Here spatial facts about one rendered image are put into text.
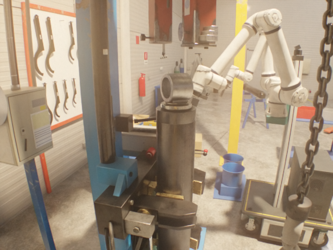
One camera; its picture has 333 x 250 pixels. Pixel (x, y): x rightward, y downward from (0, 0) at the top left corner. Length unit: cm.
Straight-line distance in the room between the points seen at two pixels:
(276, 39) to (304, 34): 1070
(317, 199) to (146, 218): 168
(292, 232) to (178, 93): 87
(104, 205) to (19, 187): 207
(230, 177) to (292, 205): 265
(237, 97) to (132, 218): 290
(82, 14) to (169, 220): 117
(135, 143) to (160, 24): 85
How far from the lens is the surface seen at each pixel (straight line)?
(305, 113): 406
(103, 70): 117
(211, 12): 104
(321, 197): 242
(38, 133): 152
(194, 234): 179
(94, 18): 118
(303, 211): 42
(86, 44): 134
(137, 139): 170
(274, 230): 251
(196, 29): 98
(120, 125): 142
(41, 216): 180
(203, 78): 147
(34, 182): 167
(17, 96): 140
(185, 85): 117
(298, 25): 1238
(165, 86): 125
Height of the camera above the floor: 173
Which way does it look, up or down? 17 degrees down
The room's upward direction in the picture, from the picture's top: straight up
